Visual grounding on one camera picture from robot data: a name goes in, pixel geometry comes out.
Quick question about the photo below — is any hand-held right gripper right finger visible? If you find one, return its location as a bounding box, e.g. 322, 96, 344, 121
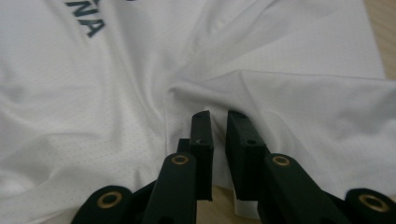
225, 110, 270, 202

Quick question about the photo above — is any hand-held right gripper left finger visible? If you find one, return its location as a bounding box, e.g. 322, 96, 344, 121
177, 110, 215, 202

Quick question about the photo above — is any white t-shirt with dark print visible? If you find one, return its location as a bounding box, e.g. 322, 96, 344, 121
0, 0, 396, 224

